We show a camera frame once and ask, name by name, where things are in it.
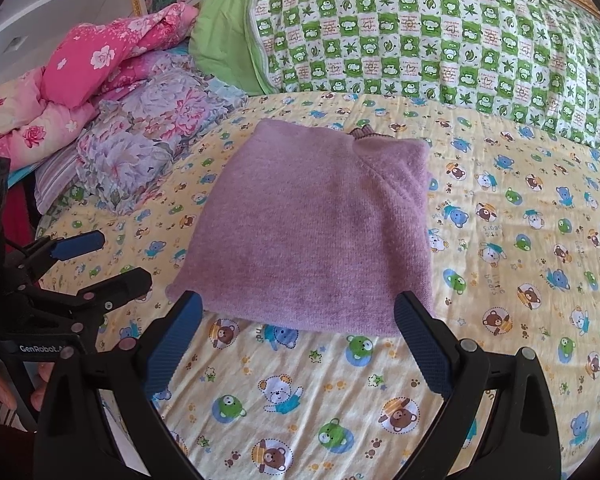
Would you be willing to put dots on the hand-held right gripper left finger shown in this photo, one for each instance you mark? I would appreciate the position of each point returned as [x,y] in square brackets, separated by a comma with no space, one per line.
[172,345]

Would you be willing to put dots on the pink floral quilt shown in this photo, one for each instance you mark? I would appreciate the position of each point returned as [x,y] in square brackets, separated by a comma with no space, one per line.
[80,60]

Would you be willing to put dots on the yellow bear-print bed sheet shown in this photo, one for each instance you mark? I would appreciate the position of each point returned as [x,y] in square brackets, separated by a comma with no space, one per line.
[505,260]

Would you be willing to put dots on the person's left hand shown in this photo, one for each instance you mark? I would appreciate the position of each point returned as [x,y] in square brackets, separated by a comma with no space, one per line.
[42,385]

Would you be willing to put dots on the purple knit sweater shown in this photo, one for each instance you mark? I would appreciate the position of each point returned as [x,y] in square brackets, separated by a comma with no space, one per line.
[305,230]

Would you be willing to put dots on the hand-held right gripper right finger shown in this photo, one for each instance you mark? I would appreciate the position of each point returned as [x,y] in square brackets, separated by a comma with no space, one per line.
[422,345]

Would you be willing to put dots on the striped pillow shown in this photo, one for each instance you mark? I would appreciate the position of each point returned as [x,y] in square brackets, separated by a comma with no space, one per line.
[55,180]

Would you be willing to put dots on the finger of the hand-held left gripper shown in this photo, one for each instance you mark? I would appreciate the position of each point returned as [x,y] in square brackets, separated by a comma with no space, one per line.
[80,245]
[125,282]

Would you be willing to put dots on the red cloth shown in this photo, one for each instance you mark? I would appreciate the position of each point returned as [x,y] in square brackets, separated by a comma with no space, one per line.
[22,215]

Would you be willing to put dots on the green checkered quilt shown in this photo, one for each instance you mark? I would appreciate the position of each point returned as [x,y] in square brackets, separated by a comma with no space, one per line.
[405,25]

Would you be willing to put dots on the purple floral pillow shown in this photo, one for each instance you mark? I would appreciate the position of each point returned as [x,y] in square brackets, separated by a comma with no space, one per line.
[145,125]

